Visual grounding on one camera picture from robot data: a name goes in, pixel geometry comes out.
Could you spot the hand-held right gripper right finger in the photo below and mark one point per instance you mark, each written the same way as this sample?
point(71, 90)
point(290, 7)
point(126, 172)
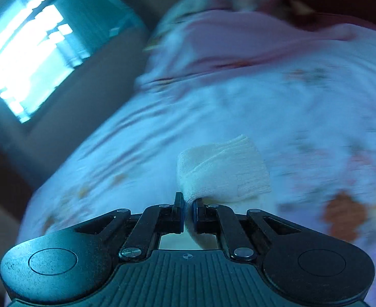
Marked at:
point(194, 213)

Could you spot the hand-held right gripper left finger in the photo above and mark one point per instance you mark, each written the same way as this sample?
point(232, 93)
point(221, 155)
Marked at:
point(181, 213)

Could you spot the floral bedsheet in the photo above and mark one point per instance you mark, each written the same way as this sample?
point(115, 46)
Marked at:
point(271, 128)

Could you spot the bright window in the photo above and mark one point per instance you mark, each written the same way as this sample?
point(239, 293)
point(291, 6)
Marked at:
point(25, 54)

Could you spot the pink blanket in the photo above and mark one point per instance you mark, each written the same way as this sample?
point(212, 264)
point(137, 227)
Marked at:
point(239, 41)

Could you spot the white towel cloth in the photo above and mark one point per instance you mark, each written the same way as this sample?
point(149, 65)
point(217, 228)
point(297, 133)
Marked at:
point(221, 166)

